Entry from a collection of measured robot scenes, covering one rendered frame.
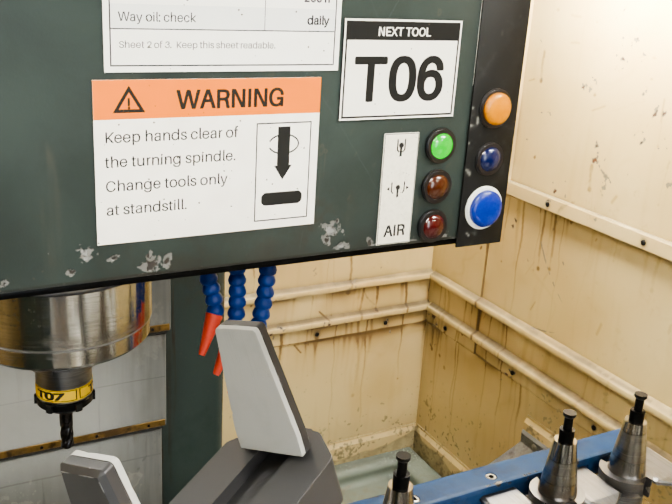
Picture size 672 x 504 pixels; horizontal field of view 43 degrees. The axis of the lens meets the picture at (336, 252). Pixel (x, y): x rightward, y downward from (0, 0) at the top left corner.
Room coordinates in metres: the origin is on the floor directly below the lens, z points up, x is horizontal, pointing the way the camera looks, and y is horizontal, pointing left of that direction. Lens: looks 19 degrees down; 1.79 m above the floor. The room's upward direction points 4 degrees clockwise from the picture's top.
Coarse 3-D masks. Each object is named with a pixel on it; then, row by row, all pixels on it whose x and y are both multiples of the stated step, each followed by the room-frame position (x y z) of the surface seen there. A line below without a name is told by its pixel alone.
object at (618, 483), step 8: (600, 464) 0.91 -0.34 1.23; (600, 472) 0.90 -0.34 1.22; (608, 472) 0.89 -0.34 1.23; (648, 472) 0.90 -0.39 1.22; (608, 480) 0.88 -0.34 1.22; (616, 480) 0.87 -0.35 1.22; (624, 480) 0.88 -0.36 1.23; (632, 480) 0.88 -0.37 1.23; (640, 480) 0.88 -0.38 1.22; (648, 480) 0.88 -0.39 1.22; (616, 488) 0.88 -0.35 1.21; (624, 488) 0.87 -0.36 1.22; (632, 488) 0.87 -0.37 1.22; (640, 488) 0.87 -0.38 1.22; (648, 488) 0.89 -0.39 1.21; (624, 496) 0.87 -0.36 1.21; (632, 496) 0.87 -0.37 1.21; (648, 496) 0.88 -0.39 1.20
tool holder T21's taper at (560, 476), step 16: (560, 448) 0.84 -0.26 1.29; (576, 448) 0.84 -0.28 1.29; (560, 464) 0.83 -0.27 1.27; (576, 464) 0.84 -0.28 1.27; (544, 480) 0.84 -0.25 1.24; (560, 480) 0.83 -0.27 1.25; (576, 480) 0.84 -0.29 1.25; (544, 496) 0.83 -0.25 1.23; (560, 496) 0.82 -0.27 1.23; (576, 496) 0.84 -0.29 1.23
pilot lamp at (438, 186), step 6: (432, 180) 0.64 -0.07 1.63; (438, 180) 0.64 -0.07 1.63; (444, 180) 0.64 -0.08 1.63; (432, 186) 0.64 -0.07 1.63; (438, 186) 0.64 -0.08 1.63; (444, 186) 0.64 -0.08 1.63; (432, 192) 0.64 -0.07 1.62; (438, 192) 0.64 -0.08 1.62; (444, 192) 0.64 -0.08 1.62; (432, 198) 0.64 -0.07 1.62; (438, 198) 0.64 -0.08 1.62
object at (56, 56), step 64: (0, 0) 0.49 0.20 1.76; (64, 0) 0.51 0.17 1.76; (384, 0) 0.62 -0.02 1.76; (448, 0) 0.64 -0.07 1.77; (0, 64) 0.49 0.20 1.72; (64, 64) 0.51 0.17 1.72; (0, 128) 0.49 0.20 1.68; (64, 128) 0.51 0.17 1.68; (320, 128) 0.59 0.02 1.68; (384, 128) 0.62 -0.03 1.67; (448, 128) 0.65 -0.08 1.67; (0, 192) 0.49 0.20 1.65; (64, 192) 0.51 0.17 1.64; (320, 192) 0.60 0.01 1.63; (0, 256) 0.49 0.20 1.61; (64, 256) 0.51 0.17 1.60; (128, 256) 0.53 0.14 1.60; (192, 256) 0.55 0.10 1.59; (256, 256) 0.57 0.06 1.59; (320, 256) 0.60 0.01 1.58
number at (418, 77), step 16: (400, 48) 0.62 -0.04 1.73; (416, 48) 0.63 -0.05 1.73; (432, 48) 0.64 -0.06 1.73; (448, 48) 0.64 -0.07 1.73; (400, 64) 0.62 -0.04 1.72; (416, 64) 0.63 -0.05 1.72; (432, 64) 0.64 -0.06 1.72; (448, 64) 0.64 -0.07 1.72; (400, 80) 0.62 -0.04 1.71; (416, 80) 0.63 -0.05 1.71; (432, 80) 0.64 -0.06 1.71; (448, 80) 0.64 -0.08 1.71; (400, 96) 0.62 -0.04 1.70; (416, 96) 0.63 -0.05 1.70; (432, 96) 0.64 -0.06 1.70
